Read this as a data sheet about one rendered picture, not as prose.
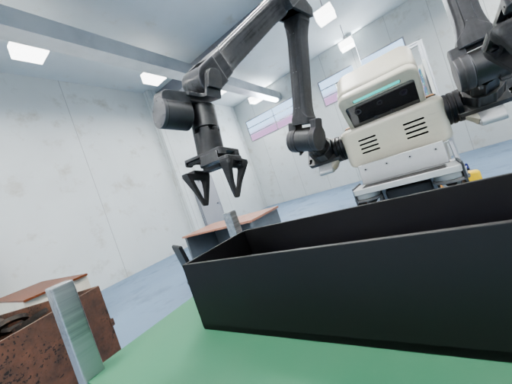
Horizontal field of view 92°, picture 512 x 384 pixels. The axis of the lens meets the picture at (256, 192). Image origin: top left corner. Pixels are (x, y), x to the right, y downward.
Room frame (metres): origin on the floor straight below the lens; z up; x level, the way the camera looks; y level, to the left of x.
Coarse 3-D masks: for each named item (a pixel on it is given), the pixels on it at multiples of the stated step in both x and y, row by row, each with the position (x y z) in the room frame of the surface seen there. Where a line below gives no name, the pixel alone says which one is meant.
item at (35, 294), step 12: (72, 276) 3.84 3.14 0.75; (84, 276) 3.54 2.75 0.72; (24, 288) 4.56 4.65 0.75; (36, 288) 3.88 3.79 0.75; (84, 288) 3.55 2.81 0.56; (0, 300) 3.89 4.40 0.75; (12, 300) 3.36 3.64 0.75; (24, 300) 3.00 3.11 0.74; (36, 300) 3.12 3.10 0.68; (0, 312) 3.95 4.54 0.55
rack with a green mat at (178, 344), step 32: (64, 288) 0.37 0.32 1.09; (64, 320) 0.36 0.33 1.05; (192, 320) 0.45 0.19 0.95; (96, 352) 0.38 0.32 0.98; (128, 352) 0.41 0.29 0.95; (160, 352) 0.37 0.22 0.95; (192, 352) 0.35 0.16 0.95; (224, 352) 0.32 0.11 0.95; (256, 352) 0.30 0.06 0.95; (288, 352) 0.28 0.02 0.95; (320, 352) 0.26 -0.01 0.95; (352, 352) 0.25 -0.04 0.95; (384, 352) 0.24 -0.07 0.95; (416, 352) 0.22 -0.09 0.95
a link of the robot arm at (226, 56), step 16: (272, 0) 0.62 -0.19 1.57; (288, 0) 0.63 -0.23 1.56; (256, 16) 0.59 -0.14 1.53; (272, 16) 0.63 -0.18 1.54; (240, 32) 0.56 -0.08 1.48; (256, 32) 0.59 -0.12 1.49; (224, 48) 0.53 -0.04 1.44; (240, 48) 0.56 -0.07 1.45; (208, 64) 0.49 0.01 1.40; (224, 64) 0.52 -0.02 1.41; (192, 80) 0.49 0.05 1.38; (224, 80) 0.52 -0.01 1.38
